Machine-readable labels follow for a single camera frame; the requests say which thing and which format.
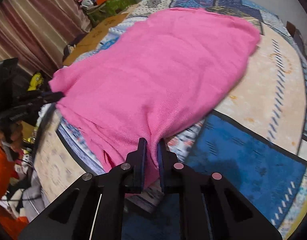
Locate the blue patchwork bedspread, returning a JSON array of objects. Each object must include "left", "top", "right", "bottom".
[{"left": 33, "top": 0, "right": 307, "bottom": 240}]

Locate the operator left hand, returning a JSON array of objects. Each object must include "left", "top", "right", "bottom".
[{"left": 0, "top": 121, "right": 23, "bottom": 152}]

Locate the wooden carved headboard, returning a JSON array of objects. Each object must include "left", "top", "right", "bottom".
[{"left": 62, "top": 13, "right": 128, "bottom": 66}]

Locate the pink knit shirt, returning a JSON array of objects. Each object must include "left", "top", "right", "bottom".
[{"left": 49, "top": 8, "right": 260, "bottom": 186}]

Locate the striped pink curtain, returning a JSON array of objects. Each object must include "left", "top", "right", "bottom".
[{"left": 0, "top": 0, "right": 92, "bottom": 76}]

